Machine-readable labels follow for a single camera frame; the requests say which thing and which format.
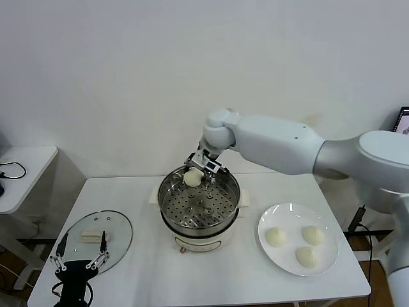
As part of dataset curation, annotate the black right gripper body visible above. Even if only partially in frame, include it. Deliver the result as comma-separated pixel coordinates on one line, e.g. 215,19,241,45
191,149,222,169

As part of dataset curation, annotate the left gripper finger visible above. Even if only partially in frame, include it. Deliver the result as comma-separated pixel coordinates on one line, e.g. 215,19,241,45
49,232,70,273
85,230,110,271

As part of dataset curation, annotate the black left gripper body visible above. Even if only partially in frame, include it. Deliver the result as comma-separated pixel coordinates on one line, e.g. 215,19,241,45
54,260,99,307

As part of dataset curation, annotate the glass pot lid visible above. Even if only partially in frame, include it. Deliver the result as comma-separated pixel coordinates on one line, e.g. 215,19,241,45
58,210,134,278

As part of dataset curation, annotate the white steamed baozi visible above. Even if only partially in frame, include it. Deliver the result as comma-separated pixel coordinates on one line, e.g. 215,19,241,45
301,225,326,246
183,169,204,187
294,246,320,268
265,227,288,248

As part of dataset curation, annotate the perforated steel steamer basket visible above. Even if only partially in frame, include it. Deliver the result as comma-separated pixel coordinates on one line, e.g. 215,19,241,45
149,164,251,232

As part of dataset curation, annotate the white round plate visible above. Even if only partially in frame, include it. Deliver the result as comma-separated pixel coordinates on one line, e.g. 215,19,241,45
258,203,339,278

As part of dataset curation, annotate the dark open laptop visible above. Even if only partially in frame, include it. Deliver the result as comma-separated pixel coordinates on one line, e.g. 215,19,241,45
391,106,409,135

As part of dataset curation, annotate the looped black cable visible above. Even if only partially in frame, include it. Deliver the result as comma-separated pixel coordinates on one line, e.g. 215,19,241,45
0,161,27,180

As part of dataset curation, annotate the white cable side table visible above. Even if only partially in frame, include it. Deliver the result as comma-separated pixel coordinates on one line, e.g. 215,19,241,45
0,146,60,290

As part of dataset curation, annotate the black cable with adapter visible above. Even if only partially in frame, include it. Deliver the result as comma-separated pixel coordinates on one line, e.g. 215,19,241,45
348,204,374,304

